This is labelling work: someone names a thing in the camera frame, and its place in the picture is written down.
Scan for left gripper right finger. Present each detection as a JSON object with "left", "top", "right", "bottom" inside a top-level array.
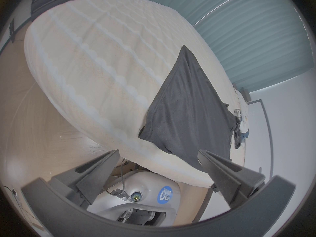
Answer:
[{"left": 197, "top": 149, "right": 266, "bottom": 205}]

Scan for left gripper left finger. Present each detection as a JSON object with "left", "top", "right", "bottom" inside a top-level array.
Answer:
[{"left": 51, "top": 149, "right": 120, "bottom": 205}]

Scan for black T-shirt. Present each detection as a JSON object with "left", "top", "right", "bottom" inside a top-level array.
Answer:
[{"left": 138, "top": 45, "right": 238, "bottom": 180}]

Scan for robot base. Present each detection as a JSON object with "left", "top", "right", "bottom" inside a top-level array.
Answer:
[{"left": 86, "top": 169, "right": 181, "bottom": 228}]

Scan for pile of clothes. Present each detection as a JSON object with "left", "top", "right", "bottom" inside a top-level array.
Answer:
[{"left": 233, "top": 109, "right": 250, "bottom": 139}]

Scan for black satin garment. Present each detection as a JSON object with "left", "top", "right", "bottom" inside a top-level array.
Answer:
[{"left": 233, "top": 122, "right": 247, "bottom": 150}]

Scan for white printed pillow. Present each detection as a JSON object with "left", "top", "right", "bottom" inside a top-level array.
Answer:
[{"left": 234, "top": 89, "right": 250, "bottom": 119}]

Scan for grey bedside table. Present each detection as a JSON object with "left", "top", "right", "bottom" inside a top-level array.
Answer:
[{"left": 232, "top": 83, "right": 251, "bottom": 102}]

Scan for bed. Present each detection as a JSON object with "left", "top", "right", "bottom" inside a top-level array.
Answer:
[{"left": 23, "top": 0, "right": 274, "bottom": 193}]

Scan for blue-green curtain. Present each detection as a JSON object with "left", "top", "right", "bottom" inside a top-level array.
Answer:
[
  {"left": 118, "top": 0, "right": 275, "bottom": 27},
  {"left": 193, "top": 0, "right": 316, "bottom": 94}
]

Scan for black cable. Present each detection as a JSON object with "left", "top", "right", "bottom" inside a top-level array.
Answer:
[{"left": 102, "top": 157, "right": 130, "bottom": 199}]

